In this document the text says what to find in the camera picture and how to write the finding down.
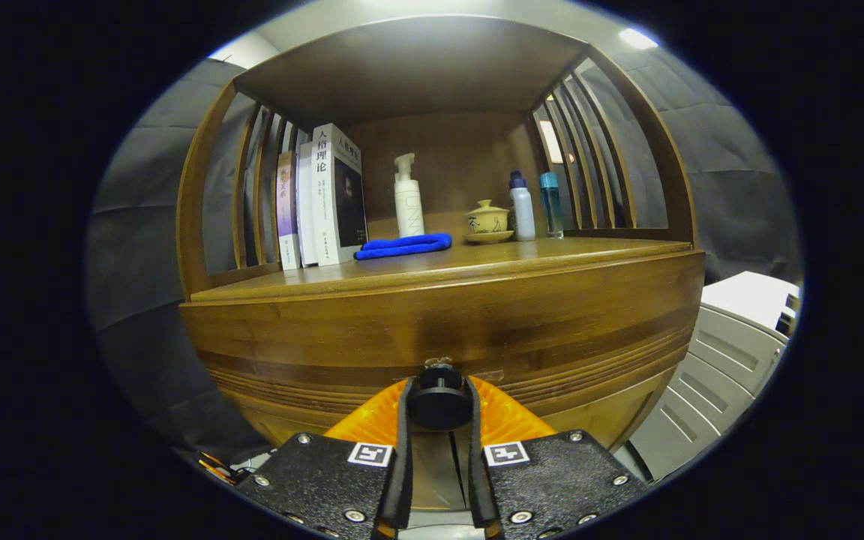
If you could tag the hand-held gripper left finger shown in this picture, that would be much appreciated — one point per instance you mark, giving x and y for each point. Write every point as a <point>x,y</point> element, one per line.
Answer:
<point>327,480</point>

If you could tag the purple book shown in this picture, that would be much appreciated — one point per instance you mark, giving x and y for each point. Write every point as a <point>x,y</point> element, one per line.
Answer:
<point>287,217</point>

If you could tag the white pump bottle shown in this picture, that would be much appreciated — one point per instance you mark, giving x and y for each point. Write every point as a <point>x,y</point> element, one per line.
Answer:
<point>409,210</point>

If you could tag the beige saucer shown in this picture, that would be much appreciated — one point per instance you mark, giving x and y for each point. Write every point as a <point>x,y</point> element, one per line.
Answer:
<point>489,237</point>

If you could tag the rectangular ceiling light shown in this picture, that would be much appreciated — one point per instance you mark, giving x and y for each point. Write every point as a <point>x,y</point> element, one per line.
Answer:
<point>637,38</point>

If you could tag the blue folded cloth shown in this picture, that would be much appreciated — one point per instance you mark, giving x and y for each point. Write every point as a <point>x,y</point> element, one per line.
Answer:
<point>402,246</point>

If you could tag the wooden cabinet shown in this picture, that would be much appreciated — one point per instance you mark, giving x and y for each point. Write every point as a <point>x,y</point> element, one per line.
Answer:
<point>417,67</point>

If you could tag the white appliance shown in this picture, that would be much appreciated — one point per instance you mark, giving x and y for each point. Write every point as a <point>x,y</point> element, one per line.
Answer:
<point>732,352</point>

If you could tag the wooden countertop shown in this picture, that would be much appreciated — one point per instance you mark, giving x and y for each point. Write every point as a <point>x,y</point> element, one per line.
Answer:
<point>439,262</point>

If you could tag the beige lidded tea cup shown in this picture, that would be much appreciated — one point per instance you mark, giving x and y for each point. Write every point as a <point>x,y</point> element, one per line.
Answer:
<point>487,220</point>

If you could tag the white bottle with blue cap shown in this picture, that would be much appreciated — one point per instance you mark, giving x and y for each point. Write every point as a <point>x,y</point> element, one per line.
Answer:
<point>523,214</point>

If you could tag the clear blue bottle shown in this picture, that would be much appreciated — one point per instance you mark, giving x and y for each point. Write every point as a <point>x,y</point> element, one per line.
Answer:
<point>551,210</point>

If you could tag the thick white book with portrait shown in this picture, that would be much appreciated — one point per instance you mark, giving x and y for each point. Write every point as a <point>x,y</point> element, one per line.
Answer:
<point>338,202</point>

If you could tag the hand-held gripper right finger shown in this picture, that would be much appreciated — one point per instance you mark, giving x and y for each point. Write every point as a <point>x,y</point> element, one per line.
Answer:
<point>559,480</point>

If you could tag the thin white book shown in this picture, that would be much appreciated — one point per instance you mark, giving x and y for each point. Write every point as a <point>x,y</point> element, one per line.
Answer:
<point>306,217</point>

